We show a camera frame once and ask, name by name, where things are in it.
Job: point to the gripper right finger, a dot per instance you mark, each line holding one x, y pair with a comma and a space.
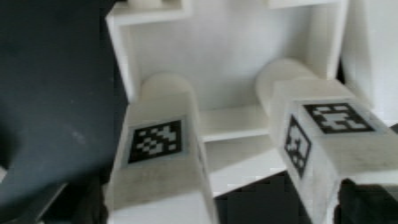
366, 205

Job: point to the white chair seat part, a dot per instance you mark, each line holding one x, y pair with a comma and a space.
208, 40

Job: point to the small white block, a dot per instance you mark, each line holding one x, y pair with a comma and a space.
158, 192

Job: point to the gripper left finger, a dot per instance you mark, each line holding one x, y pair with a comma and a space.
67, 204

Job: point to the white right fence wall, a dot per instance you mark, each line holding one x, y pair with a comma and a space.
369, 55

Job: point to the white chair leg block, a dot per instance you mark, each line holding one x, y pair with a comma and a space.
334, 141

